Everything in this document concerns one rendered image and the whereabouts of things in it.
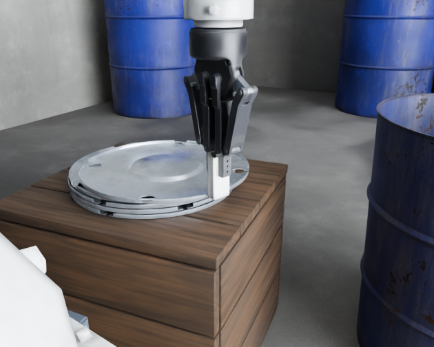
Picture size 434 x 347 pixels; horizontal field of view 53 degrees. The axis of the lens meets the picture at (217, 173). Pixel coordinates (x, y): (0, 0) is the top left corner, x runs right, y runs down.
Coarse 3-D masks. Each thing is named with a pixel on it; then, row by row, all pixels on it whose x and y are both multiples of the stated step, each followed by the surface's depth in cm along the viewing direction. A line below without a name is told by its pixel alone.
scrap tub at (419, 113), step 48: (432, 96) 89; (384, 144) 71; (432, 144) 61; (384, 192) 72; (432, 192) 62; (384, 240) 74; (432, 240) 64; (384, 288) 75; (432, 288) 67; (384, 336) 78; (432, 336) 68
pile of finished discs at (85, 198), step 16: (128, 144) 89; (80, 160) 80; (80, 192) 70; (96, 208) 66; (112, 208) 65; (128, 208) 64; (144, 208) 64; (160, 208) 66; (176, 208) 65; (192, 208) 68
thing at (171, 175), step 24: (144, 144) 87; (168, 144) 88; (192, 144) 88; (96, 168) 75; (120, 168) 75; (144, 168) 73; (168, 168) 73; (192, 168) 73; (240, 168) 75; (96, 192) 64; (120, 192) 65; (144, 192) 65; (168, 192) 65; (192, 192) 65
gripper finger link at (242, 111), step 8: (240, 88) 53; (256, 88) 54; (240, 96) 53; (232, 104) 55; (240, 104) 54; (248, 104) 55; (232, 112) 55; (240, 112) 55; (248, 112) 56; (232, 120) 55; (240, 120) 56; (248, 120) 57; (232, 128) 56; (240, 128) 56; (232, 136) 56; (240, 136) 57; (232, 144) 57; (240, 144) 58; (224, 152) 58; (232, 152) 58
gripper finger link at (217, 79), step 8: (216, 80) 55; (216, 88) 55; (216, 96) 56; (216, 104) 56; (224, 104) 57; (216, 112) 57; (224, 112) 57; (216, 120) 58; (224, 120) 58; (216, 128) 58; (224, 128) 58; (216, 136) 59; (224, 136) 58; (216, 144) 59; (224, 144) 59; (216, 152) 59
